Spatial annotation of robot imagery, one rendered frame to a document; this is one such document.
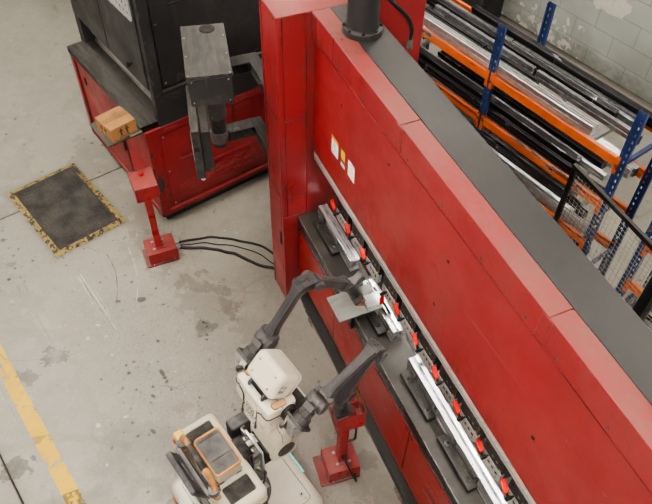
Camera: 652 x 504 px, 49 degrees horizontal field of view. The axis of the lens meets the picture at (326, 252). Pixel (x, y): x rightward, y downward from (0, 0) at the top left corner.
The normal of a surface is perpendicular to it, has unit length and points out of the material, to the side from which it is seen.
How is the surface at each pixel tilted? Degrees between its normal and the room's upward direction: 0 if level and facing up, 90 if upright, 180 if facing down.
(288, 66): 90
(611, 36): 90
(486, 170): 0
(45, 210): 0
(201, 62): 0
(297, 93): 90
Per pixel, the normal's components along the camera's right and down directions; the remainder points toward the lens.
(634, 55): -0.80, 0.44
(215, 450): 0.02, -0.65
